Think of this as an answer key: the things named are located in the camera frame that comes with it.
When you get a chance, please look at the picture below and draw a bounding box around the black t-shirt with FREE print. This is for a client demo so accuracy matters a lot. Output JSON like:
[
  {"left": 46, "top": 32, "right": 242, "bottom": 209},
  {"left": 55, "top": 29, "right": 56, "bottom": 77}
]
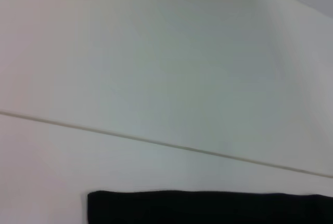
[{"left": 87, "top": 190, "right": 333, "bottom": 224}]

